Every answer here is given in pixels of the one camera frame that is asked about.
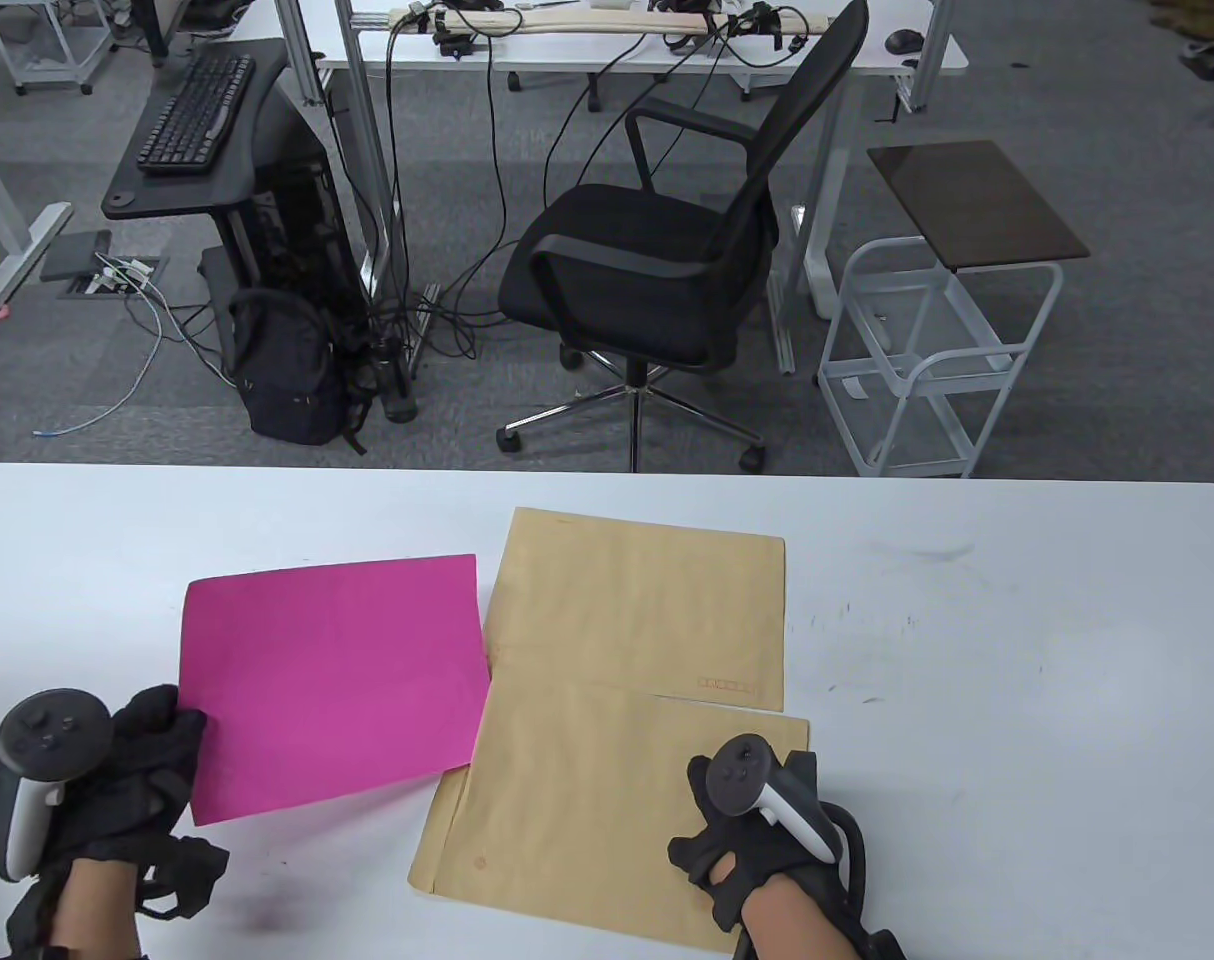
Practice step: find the floor socket box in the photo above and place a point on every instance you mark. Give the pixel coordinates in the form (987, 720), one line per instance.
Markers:
(117, 280)

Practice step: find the pink paper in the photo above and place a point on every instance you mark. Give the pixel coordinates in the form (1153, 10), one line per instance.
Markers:
(337, 680)

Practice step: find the white desk leg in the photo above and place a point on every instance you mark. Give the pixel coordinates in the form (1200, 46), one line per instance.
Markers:
(27, 245)

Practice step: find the black backpack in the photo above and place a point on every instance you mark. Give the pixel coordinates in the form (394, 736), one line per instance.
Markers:
(282, 385)

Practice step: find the brown A4 envelope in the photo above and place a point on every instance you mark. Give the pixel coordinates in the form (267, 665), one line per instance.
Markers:
(647, 600)
(567, 830)

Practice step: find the person's right forearm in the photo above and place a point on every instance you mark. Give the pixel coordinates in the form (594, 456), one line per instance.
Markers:
(797, 925)

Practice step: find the black keyboard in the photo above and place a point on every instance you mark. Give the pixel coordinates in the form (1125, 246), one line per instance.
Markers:
(192, 115)

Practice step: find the white cart with brown top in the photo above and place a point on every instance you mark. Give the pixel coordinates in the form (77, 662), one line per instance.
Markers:
(977, 200)

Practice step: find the aluminium frame post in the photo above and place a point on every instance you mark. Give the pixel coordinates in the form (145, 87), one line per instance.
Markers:
(367, 130)
(297, 50)
(929, 50)

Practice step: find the black computer tower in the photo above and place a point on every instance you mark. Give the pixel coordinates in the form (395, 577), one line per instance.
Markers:
(307, 200)

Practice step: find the white office desk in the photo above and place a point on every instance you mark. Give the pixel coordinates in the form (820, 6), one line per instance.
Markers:
(867, 55)

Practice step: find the white metal trolley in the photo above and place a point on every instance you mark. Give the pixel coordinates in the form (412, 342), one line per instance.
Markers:
(57, 70)

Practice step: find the person's left hand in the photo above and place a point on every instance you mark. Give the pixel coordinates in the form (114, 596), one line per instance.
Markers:
(147, 770)

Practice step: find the person's left forearm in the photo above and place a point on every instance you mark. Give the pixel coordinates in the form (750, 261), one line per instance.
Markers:
(92, 920)

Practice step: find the dark grey floor plate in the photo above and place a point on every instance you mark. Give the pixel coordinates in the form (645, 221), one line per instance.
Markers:
(72, 255)

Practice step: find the black side desk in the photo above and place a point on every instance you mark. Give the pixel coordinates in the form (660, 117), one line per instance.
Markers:
(137, 195)

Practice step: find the black computer mouse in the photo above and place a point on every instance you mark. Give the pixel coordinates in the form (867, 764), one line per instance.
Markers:
(904, 40)

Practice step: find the person's right hand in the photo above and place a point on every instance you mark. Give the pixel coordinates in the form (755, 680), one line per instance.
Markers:
(757, 855)

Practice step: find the dark shoe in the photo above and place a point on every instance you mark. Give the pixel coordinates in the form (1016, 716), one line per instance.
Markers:
(1207, 62)

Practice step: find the black office chair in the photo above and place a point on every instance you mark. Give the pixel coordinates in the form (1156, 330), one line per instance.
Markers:
(627, 260)

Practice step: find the black clamp device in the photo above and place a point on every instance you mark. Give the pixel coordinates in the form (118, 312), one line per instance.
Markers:
(455, 42)

